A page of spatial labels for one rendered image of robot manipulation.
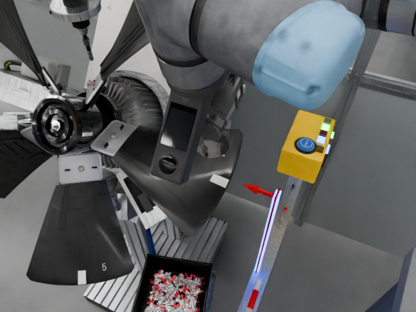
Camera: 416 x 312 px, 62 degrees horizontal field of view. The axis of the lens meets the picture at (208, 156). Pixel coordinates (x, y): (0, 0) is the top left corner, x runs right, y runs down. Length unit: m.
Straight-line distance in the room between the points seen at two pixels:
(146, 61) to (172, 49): 0.63
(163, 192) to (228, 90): 0.27
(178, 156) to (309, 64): 0.23
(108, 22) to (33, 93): 0.27
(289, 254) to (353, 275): 0.32
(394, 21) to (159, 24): 0.20
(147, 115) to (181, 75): 0.50
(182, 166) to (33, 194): 1.92
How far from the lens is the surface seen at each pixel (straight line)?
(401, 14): 0.34
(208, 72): 0.36
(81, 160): 0.80
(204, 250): 1.80
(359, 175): 1.61
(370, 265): 2.03
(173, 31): 0.30
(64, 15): 0.56
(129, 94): 0.85
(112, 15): 1.04
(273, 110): 1.46
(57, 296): 1.94
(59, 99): 0.74
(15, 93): 1.06
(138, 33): 0.69
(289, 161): 0.89
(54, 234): 0.83
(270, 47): 0.25
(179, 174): 0.42
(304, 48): 0.24
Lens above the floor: 1.71
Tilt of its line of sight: 50 degrees down
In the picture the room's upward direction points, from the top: straight up
